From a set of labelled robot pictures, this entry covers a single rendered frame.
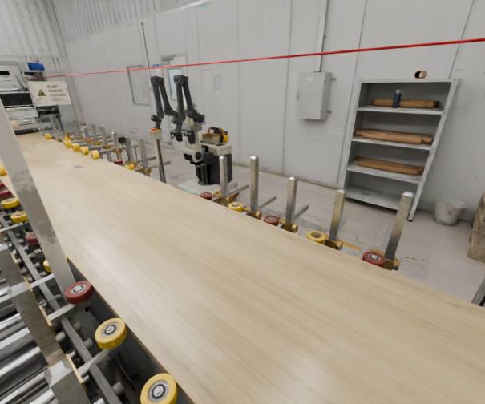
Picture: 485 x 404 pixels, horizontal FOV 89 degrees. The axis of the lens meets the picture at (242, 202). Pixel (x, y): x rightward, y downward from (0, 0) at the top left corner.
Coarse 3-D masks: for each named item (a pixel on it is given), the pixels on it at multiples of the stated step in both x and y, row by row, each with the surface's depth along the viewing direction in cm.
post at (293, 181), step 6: (294, 180) 125; (288, 186) 128; (294, 186) 127; (288, 192) 130; (294, 192) 129; (288, 198) 131; (294, 198) 131; (288, 204) 132; (294, 204) 133; (288, 210) 134; (294, 210) 135; (288, 216) 135; (288, 222) 137
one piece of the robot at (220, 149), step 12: (204, 144) 329; (216, 144) 327; (228, 144) 326; (216, 156) 321; (228, 156) 330; (204, 168) 338; (216, 168) 328; (228, 168) 337; (204, 180) 348; (216, 180) 337; (228, 180) 344
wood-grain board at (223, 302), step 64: (64, 192) 166; (128, 192) 164; (128, 256) 104; (192, 256) 103; (256, 256) 102; (320, 256) 102; (128, 320) 76; (192, 320) 75; (256, 320) 75; (320, 320) 74; (384, 320) 74; (448, 320) 74; (192, 384) 59; (256, 384) 59; (320, 384) 59; (384, 384) 58; (448, 384) 58
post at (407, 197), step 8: (408, 192) 95; (408, 200) 95; (400, 208) 97; (408, 208) 96; (400, 216) 98; (400, 224) 99; (392, 232) 103; (400, 232) 100; (392, 240) 104; (392, 248) 105; (384, 256) 108; (392, 256) 106
